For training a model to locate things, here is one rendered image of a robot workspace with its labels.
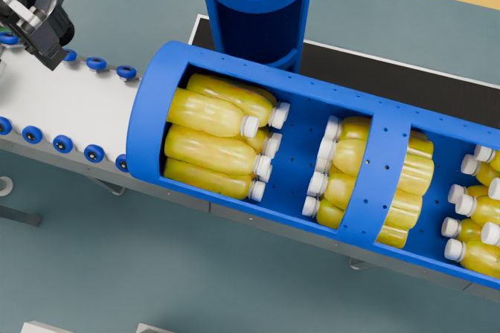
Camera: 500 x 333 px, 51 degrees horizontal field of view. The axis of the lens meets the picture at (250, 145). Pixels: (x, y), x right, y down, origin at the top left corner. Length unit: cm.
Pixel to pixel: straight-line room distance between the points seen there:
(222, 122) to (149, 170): 16
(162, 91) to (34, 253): 145
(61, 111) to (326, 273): 122
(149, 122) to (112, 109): 36
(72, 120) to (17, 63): 21
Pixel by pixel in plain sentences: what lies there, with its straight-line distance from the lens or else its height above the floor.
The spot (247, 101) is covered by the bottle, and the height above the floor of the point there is 114.
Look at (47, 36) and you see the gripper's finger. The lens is 62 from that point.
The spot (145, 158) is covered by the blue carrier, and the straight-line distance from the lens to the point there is 96.
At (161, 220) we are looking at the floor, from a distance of 214.
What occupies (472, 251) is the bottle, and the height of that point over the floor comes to 108.
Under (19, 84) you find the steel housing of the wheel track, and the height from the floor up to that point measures 93.
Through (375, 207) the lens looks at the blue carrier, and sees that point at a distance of 91.
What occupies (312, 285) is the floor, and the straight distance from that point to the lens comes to 210.
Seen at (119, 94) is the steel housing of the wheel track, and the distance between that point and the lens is 129.
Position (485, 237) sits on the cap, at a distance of 106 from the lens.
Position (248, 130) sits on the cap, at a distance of 96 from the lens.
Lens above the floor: 209
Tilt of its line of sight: 75 degrees down
